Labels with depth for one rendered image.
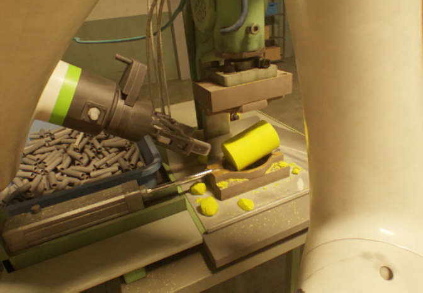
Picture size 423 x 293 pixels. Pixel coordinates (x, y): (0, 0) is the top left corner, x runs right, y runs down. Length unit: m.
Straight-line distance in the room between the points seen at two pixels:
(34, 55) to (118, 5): 5.51
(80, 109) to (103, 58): 5.29
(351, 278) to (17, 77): 0.27
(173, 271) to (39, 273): 0.21
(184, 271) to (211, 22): 0.42
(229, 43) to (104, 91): 0.21
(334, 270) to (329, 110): 0.13
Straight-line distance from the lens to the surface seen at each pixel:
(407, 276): 0.26
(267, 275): 1.72
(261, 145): 0.57
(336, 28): 0.23
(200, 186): 0.58
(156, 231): 0.54
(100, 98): 0.43
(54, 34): 0.19
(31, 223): 0.55
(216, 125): 0.70
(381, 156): 0.26
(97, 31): 5.67
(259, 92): 0.51
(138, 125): 0.45
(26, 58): 0.20
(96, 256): 0.54
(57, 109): 0.43
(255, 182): 0.59
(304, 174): 0.65
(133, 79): 0.44
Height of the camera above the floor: 1.36
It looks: 25 degrees down
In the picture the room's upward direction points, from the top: 6 degrees counter-clockwise
